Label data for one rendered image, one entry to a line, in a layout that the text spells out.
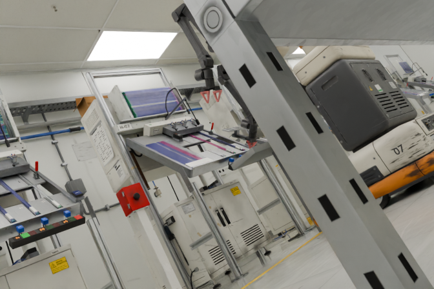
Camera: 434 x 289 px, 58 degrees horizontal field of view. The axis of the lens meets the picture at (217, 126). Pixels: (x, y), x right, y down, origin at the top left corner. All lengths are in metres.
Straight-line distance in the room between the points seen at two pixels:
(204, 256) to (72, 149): 2.39
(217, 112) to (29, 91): 2.15
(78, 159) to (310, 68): 3.18
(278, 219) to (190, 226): 1.51
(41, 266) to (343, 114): 1.70
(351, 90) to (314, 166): 1.70
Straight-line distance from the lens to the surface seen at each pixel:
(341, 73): 1.96
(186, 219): 2.79
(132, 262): 4.40
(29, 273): 2.31
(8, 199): 2.78
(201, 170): 2.64
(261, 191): 4.13
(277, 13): 0.31
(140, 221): 2.41
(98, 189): 4.53
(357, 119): 1.94
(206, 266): 2.76
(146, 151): 2.88
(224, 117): 4.24
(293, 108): 0.25
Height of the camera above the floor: 0.19
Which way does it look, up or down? 16 degrees up
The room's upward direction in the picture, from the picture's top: 29 degrees counter-clockwise
